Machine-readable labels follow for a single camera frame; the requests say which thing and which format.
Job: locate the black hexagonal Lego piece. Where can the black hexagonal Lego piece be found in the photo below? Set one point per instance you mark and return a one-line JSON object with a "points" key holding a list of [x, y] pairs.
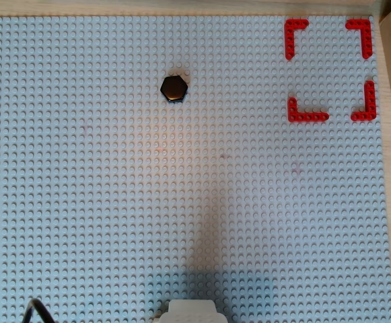
{"points": [[174, 88]]}

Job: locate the grey Lego baseplate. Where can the grey Lego baseplate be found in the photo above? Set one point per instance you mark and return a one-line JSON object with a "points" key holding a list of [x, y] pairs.
{"points": [[114, 202]]}

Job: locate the red L-shaped Lego beam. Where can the red L-shaped Lego beam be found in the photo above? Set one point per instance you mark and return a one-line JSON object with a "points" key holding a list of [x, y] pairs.
{"points": [[369, 107], [299, 116], [366, 33], [291, 33]]}

